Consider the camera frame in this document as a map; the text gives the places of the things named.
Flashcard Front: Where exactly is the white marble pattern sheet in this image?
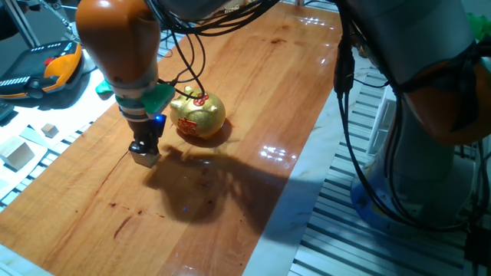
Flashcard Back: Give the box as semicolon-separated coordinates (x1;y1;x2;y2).
0;48;375;276

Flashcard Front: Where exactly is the orange wood grain board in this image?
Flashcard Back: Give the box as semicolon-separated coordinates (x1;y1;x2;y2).
0;2;344;276

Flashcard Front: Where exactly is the green cloth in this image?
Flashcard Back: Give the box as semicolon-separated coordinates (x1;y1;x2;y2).
466;13;491;41

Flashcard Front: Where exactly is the pale wooden cube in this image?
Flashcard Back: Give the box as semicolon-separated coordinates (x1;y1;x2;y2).
129;149;161;169

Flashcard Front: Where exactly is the tiny wooden cube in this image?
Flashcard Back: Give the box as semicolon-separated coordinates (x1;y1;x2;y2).
41;122;60;139

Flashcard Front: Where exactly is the slanted aluminium pole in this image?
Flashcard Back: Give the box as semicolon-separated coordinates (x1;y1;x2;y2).
3;0;41;49

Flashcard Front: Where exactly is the black orange teach pendant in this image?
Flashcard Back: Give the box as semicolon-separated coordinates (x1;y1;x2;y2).
0;40;85;100

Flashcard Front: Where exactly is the large pale wooden block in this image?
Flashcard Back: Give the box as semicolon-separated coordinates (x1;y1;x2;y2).
0;135;35;172

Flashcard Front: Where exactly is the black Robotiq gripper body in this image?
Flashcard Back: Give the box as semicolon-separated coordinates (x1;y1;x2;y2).
128;113;168;149

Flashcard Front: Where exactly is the forearm in black sleeve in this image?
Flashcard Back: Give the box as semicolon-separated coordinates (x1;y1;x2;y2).
0;5;30;41

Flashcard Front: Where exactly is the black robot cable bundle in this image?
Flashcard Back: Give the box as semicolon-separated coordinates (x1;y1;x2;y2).
145;0;491;235

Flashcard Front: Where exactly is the golden piggy bank red print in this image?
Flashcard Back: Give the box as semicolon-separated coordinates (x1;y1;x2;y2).
169;85;227;140

